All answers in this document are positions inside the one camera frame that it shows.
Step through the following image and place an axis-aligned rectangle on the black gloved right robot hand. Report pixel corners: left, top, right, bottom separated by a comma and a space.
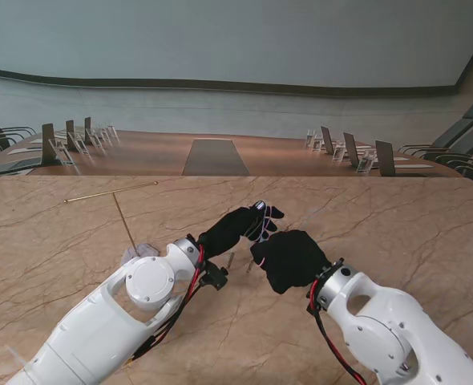
249, 229, 334, 295

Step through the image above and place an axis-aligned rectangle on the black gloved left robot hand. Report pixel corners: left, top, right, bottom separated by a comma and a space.
196, 201, 285, 257

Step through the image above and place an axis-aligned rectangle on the gold T rack marble base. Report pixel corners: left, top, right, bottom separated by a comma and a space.
63, 181, 160, 265

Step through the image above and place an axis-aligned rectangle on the brown conference table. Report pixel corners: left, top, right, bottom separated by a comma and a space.
0, 128, 466, 180

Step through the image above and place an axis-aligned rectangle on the dark grey laptop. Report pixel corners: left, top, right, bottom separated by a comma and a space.
0, 156, 43, 177

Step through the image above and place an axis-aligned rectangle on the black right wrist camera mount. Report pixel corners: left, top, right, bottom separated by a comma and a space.
306, 288, 325, 318

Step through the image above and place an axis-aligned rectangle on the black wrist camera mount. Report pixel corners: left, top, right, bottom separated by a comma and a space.
198, 258, 229, 290
306, 288, 325, 318

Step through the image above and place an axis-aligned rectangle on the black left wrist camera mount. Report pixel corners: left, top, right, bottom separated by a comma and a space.
198, 258, 229, 290

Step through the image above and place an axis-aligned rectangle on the red black left arm cable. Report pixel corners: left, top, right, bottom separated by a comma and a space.
123, 242, 208, 366

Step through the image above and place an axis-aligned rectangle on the red black arm cable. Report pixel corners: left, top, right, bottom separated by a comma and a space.
123, 242, 208, 366
308, 278, 368, 385

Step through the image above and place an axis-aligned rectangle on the red black right arm cable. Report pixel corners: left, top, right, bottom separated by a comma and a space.
308, 278, 368, 385

